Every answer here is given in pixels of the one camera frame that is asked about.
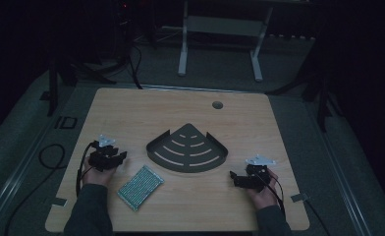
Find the person's right hand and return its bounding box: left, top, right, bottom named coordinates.
left=246, top=167, right=280, bottom=210

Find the black metal stand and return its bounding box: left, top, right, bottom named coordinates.
left=268, top=58, right=344, bottom=134
left=46, top=48, right=118, bottom=118

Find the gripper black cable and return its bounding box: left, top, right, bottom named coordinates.
left=75, top=141, right=98, bottom=198
left=257, top=172, right=287, bottom=218

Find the black floor cable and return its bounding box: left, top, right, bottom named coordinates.
left=3, top=143, right=68, bottom=236

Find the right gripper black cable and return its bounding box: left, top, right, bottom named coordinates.
left=257, top=172, right=287, bottom=218

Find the white metal desk frame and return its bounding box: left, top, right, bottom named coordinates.
left=177, top=0, right=275, bottom=83

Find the dark metal corner shelf rack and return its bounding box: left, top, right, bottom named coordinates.
left=145, top=122, right=230, bottom=174

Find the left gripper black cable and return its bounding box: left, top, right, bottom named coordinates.
left=75, top=141, right=98, bottom=198

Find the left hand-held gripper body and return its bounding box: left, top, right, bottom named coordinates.
left=87, top=134, right=120, bottom=173

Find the person's left hand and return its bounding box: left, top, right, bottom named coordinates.
left=81, top=156, right=117, bottom=188

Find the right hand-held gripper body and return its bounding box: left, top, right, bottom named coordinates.
left=245, top=153, right=277, bottom=194

